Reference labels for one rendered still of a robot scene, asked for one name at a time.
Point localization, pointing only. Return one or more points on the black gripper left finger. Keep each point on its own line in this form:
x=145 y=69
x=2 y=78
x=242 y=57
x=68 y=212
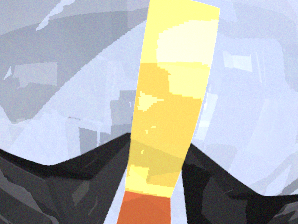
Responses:
x=77 y=191

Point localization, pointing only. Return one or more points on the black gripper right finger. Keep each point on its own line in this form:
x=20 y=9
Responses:
x=213 y=196

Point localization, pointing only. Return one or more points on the yellow bar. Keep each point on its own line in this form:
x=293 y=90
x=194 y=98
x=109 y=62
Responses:
x=175 y=65

